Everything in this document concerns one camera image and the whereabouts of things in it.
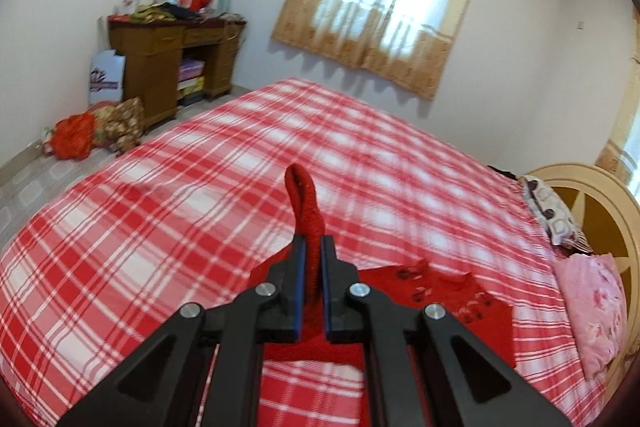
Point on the beige patterned window curtain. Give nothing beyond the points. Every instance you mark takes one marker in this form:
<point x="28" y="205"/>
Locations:
<point x="310" y="17"/>

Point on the yellow flat box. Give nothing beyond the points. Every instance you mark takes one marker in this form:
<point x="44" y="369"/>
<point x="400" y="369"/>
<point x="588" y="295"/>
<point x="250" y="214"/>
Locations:
<point x="192" y="88"/>

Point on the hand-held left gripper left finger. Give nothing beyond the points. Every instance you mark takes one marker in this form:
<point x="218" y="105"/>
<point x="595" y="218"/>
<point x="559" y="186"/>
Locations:
<point x="300" y="287"/>

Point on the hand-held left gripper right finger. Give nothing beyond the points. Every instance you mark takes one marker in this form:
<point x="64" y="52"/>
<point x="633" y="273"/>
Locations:
<point x="327" y="287"/>

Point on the purple flat box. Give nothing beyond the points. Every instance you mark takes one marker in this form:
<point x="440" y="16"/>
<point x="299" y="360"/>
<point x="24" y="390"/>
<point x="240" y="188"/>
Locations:
<point x="192" y="69"/>

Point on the beige sheer door curtain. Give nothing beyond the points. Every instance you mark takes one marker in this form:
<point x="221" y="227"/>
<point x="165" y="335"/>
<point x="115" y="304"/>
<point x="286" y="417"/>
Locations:
<point x="627" y="117"/>

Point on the pink pillow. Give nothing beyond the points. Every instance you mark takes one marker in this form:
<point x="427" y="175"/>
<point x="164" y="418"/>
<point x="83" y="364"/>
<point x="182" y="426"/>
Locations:
<point x="590" y="307"/>

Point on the pile of mixed clothes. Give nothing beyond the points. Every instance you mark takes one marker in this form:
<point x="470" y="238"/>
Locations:
<point x="160" y="13"/>

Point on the brown wooden desk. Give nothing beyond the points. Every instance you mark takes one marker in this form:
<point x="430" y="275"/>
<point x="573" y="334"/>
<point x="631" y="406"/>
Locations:
<point x="150" y="67"/>

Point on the bed with red plaid sheet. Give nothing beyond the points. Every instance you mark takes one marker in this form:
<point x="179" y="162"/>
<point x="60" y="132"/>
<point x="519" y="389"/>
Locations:
<point x="200" y="182"/>

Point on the white and brown patterned pillow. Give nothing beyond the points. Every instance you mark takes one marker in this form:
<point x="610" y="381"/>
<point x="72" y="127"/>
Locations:
<point x="545" y="207"/>

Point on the cream and brown headboard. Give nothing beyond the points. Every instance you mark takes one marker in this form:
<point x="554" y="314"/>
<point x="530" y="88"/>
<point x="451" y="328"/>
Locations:
<point x="600" y="202"/>

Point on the white paper bag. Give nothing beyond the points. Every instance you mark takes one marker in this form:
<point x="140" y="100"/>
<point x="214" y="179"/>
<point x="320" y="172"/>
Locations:
<point x="107" y="77"/>

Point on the brown floral cloth bag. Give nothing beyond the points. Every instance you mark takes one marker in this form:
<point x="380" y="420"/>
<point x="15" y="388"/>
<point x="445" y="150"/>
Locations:
<point x="122" y="122"/>

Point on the red cloth bundle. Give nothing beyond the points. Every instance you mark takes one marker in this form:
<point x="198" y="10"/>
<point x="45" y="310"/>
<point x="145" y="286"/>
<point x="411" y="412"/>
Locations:
<point x="75" y="137"/>

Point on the red knit sweater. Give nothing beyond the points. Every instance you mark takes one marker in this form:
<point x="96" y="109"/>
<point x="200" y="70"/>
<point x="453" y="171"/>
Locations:
<point x="305" y="207"/>

